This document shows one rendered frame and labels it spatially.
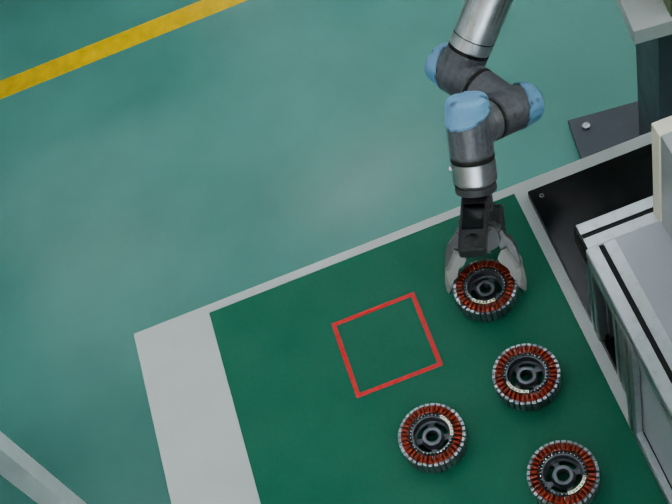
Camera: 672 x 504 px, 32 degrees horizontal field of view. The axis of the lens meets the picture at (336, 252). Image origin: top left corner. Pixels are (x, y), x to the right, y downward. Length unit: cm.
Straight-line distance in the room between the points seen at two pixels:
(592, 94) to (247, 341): 148
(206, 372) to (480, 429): 52
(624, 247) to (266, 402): 73
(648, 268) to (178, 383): 91
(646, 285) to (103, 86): 242
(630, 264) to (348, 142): 175
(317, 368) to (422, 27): 167
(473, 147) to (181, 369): 67
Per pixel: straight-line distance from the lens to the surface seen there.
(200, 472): 206
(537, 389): 194
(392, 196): 316
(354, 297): 212
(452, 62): 205
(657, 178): 161
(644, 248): 167
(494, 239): 200
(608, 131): 318
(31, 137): 374
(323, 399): 204
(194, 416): 211
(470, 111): 192
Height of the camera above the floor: 254
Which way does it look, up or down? 55 degrees down
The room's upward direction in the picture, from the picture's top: 24 degrees counter-clockwise
